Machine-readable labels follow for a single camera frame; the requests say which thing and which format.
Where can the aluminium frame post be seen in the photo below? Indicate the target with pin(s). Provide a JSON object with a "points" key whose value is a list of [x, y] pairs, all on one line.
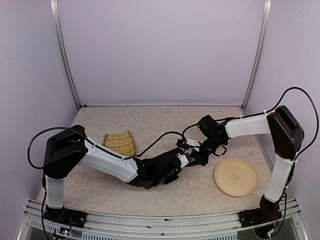
{"points": [[258, 53], [55, 12]]}

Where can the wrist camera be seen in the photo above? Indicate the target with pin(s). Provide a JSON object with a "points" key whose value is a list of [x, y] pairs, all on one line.
{"points": [[188, 144], [185, 159]]}

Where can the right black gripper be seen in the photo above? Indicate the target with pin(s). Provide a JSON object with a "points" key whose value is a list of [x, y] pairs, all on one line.
{"points": [[200, 159]]}

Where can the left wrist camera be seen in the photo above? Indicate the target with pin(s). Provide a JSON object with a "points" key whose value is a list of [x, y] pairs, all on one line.
{"points": [[185, 159]]}

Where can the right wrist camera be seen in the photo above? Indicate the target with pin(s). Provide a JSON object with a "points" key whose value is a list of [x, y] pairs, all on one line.
{"points": [[188, 144]]}

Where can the beige round plate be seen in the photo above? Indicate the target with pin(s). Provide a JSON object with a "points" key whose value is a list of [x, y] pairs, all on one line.
{"points": [[235, 177]]}

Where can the left aluminium frame post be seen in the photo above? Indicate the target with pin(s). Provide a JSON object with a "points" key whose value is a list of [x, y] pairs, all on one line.
{"points": [[55, 12]]}

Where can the black zippered tool case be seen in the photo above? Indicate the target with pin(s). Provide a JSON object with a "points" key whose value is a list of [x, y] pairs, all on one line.
{"points": [[165, 163]]}

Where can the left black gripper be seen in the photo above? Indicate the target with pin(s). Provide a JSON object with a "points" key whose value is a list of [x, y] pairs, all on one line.
{"points": [[169, 181]]}

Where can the front aluminium rail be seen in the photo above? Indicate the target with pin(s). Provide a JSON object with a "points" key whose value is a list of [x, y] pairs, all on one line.
{"points": [[121, 219]]}

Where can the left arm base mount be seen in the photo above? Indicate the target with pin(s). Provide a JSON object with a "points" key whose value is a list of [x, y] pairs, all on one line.
{"points": [[66, 216]]}

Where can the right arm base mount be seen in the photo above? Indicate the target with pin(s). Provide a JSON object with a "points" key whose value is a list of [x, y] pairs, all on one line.
{"points": [[266, 212]]}

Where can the right aluminium frame post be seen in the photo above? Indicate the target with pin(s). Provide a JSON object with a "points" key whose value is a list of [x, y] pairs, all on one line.
{"points": [[258, 53]]}

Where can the woven bamboo tray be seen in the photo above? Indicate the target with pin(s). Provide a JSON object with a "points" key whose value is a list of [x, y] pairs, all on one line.
{"points": [[122, 143]]}

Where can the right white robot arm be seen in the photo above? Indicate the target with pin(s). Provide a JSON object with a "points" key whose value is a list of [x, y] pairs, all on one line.
{"points": [[286, 133]]}

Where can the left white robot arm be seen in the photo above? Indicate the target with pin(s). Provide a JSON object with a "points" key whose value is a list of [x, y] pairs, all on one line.
{"points": [[72, 147]]}

